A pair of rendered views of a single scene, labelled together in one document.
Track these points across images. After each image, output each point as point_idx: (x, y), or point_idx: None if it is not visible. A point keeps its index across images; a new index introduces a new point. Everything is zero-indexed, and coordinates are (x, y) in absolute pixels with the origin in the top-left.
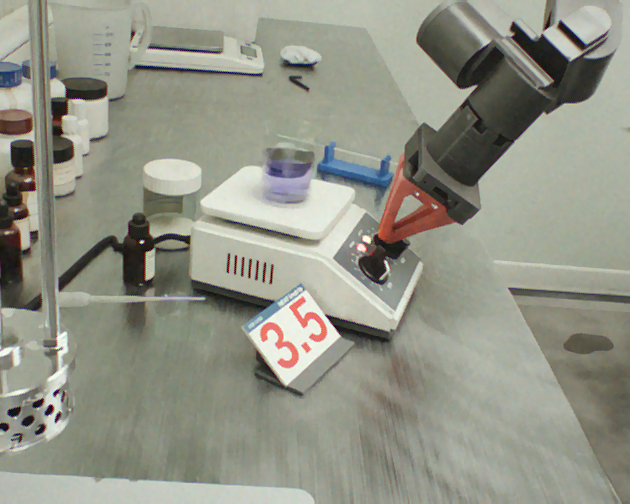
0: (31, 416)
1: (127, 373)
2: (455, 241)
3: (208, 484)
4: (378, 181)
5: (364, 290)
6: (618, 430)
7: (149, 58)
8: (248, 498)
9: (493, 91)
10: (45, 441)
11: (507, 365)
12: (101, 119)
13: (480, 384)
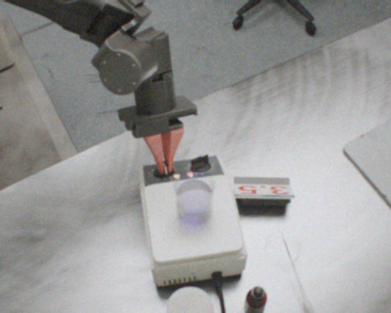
0: None
1: (333, 248)
2: (68, 176)
3: (366, 174)
4: None
5: (221, 165)
6: None
7: None
8: (362, 160)
9: (167, 54)
10: None
11: (199, 117)
12: None
13: (224, 123)
